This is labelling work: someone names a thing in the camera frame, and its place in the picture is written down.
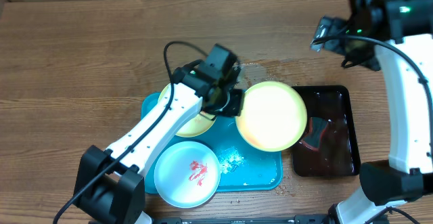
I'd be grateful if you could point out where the yellow plate with red stain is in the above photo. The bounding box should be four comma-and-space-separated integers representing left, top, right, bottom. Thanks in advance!
235, 81, 307, 152

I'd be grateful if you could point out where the black water tray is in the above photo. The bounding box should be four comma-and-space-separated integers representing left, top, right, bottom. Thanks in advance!
291, 85, 361, 177

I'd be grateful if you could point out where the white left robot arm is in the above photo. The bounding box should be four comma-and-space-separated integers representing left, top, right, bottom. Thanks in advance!
69, 58, 243, 223

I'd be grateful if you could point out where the small yellow plate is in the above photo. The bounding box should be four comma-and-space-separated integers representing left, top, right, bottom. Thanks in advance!
158, 83, 214, 137

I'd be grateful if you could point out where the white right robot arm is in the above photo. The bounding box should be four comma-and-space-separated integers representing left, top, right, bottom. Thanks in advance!
332, 0, 432, 223

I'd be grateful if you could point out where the light blue plate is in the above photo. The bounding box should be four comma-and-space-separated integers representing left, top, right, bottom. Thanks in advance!
154, 141, 221, 208

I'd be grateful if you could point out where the orange and black sponge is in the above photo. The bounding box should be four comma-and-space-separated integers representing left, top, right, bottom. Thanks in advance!
300, 117, 328, 152

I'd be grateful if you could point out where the black rail at table edge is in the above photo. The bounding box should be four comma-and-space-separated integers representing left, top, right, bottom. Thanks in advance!
152, 214, 336, 224

